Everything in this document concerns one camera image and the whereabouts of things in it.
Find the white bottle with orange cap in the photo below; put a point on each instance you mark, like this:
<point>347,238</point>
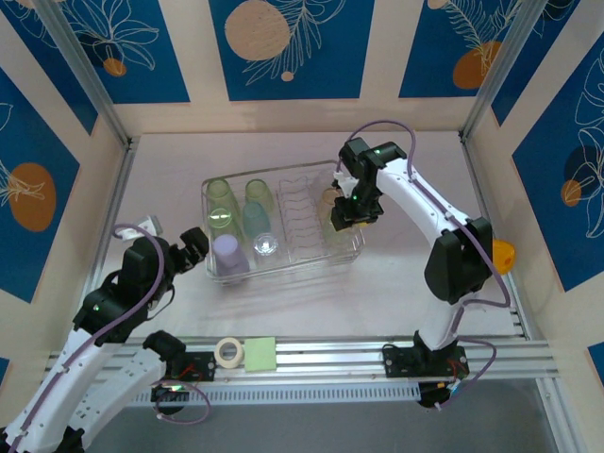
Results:
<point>505,257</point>

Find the beige masking tape roll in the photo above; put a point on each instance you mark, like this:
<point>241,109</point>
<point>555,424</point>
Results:
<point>229,365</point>

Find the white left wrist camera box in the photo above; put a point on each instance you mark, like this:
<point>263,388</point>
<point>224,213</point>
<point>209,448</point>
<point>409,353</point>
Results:
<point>151,224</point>

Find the clear plastic cup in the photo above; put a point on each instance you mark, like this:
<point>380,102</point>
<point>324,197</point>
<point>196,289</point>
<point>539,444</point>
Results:
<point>266,245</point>

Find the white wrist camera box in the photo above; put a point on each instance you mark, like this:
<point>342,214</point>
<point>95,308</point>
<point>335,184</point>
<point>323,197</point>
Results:
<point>151,224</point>
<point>342,180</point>

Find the aluminium frame post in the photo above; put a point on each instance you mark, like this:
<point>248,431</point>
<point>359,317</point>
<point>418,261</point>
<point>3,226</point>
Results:
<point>516,71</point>
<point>87,71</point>

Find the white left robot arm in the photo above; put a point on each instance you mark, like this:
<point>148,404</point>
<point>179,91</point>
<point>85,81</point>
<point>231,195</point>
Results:
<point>71,387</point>

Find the amber translucent plastic cup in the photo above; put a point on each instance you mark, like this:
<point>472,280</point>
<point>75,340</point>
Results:
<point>328,200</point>

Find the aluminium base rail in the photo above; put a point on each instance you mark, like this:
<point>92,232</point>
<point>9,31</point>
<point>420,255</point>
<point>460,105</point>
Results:
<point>330,358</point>

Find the teal translucent plastic cup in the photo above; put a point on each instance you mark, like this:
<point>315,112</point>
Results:
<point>257,219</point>

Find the green sponge cloth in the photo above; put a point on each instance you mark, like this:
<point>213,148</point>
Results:
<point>259,354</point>

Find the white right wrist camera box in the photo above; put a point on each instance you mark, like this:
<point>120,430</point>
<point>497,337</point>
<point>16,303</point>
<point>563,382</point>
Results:
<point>342,180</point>

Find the purple plastic cup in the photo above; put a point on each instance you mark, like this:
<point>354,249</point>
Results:
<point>229,252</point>

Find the aluminium side rail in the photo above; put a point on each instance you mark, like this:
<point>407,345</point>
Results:
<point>516,321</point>
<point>117,189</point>

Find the small circuit board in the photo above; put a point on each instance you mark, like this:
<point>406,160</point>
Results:
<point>167,390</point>
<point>443,389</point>

